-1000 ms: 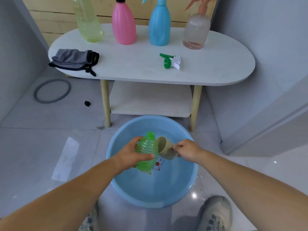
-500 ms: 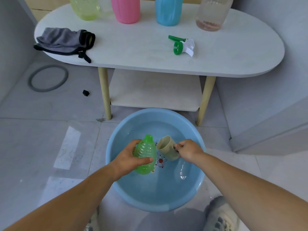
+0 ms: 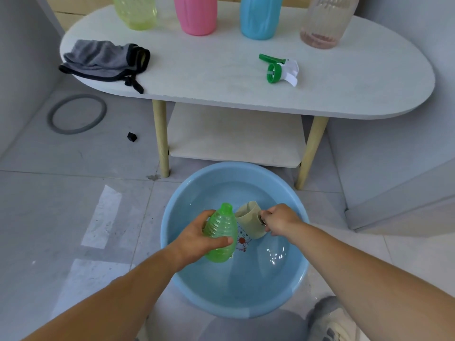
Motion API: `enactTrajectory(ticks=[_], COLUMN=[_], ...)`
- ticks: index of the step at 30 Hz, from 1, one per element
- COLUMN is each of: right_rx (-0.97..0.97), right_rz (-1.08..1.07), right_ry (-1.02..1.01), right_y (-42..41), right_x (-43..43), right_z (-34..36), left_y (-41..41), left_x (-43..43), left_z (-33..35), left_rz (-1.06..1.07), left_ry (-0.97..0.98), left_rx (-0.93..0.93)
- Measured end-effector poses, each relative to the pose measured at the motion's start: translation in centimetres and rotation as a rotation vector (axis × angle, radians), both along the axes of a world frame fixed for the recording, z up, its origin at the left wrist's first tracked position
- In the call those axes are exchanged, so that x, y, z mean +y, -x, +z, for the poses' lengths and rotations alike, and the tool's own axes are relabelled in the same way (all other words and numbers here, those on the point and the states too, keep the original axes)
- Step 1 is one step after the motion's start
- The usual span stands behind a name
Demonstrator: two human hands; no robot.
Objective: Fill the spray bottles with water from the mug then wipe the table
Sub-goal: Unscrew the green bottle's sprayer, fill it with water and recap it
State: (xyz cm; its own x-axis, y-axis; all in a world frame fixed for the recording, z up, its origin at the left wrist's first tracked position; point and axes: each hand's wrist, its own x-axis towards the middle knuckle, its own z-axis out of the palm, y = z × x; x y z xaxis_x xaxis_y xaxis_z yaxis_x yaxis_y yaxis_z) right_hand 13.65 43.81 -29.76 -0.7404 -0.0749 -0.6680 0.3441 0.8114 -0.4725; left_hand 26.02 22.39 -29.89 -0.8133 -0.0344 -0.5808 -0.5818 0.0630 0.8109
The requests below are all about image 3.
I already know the person's right hand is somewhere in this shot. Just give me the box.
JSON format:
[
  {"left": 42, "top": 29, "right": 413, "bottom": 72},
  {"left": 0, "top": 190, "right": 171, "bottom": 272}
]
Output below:
[{"left": 260, "top": 204, "right": 307, "bottom": 242}]

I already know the person's left hand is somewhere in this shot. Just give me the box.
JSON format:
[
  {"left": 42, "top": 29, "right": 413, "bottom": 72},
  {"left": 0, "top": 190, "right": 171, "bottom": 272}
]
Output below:
[{"left": 170, "top": 209, "right": 234, "bottom": 273}]

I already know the green ribbed plastic bottle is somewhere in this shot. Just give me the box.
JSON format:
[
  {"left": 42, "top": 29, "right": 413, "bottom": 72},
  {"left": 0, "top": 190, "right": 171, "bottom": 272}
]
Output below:
[{"left": 203, "top": 202, "right": 238, "bottom": 263}]

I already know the beige plastic cup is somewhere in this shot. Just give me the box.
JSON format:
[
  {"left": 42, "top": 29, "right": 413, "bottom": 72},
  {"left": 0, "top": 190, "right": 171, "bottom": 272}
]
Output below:
[{"left": 235, "top": 201, "right": 267, "bottom": 240}]

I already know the person's right forearm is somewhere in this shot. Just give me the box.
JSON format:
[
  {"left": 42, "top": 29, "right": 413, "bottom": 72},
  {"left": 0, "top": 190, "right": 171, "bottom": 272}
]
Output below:
[{"left": 289, "top": 223, "right": 455, "bottom": 341}]

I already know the person's left forearm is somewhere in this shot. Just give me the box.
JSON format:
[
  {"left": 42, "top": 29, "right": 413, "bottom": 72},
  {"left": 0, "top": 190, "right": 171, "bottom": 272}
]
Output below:
[{"left": 21, "top": 245, "right": 186, "bottom": 341}]

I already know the light blue plastic basin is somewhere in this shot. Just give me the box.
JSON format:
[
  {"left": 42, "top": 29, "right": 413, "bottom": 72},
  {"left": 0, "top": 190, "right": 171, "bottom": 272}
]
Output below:
[{"left": 160, "top": 161, "right": 310, "bottom": 319}]

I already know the wooden table leg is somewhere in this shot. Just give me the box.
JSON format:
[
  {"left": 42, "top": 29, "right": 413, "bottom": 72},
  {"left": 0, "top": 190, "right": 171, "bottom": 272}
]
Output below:
[
  {"left": 152, "top": 99, "right": 171, "bottom": 178},
  {"left": 295, "top": 116, "right": 330, "bottom": 191}
]

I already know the white lower table shelf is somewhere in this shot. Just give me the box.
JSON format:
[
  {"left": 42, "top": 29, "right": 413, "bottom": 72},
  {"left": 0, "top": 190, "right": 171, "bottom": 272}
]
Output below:
[{"left": 167, "top": 103, "right": 307, "bottom": 169}]

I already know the person's grey trouser leg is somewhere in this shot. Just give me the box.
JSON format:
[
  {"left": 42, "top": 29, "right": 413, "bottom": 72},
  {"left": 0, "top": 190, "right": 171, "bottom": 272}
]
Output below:
[{"left": 135, "top": 308, "right": 310, "bottom": 341}]

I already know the person's white shoe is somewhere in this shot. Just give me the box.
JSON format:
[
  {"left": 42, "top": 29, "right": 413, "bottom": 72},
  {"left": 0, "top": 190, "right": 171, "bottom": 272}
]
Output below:
[{"left": 307, "top": 296, "right": 367, "bottom": 341}]

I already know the white oval side table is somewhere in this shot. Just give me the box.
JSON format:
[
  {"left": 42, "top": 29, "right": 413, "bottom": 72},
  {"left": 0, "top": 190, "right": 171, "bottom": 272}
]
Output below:
[{"left": 59, "top": 0, "right": 436, "bottom": 191}]

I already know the green and white spray nozzle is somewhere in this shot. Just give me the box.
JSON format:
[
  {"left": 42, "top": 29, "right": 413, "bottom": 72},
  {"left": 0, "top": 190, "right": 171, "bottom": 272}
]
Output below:
[{"left": 258, "top": 53, "right": 299, "bottom": 87}]

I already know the blue plastic bottle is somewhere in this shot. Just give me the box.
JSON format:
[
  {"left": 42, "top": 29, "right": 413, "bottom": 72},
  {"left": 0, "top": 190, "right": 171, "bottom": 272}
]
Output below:
[{"left": 240, "top": 0, "right": 284, "bottom": 41}]

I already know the clear ribbed plastic bottle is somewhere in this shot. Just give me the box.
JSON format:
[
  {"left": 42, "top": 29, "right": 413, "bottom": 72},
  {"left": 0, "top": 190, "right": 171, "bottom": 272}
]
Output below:
[{"left": 300, "top": 0, "right": 360, "bottom": 49}]

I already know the grey cloth with black trim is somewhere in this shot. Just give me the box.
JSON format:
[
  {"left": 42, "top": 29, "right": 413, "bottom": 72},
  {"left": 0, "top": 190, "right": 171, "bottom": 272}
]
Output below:
[{"left": 59, "top": 40, "right": 151, "bottom": 94}]

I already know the pink plastic bottle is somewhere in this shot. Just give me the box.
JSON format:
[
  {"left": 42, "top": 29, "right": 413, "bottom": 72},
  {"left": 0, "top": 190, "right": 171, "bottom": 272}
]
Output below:
[{"left": 173, "top": 0, "right": 218, "bottom": 36}]

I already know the yellow-green plastic bottle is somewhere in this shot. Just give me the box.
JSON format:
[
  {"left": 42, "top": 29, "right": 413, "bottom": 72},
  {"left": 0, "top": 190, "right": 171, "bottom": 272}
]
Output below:
[{"left": 112, "top": 0, "right": 158, "bottom": 31}]

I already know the grey rubber ring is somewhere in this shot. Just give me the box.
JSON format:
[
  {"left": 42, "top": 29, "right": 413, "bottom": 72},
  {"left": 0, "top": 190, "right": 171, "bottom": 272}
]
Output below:
[{"left": 47, "top": 94, "right": 107, "bottom": 135}]

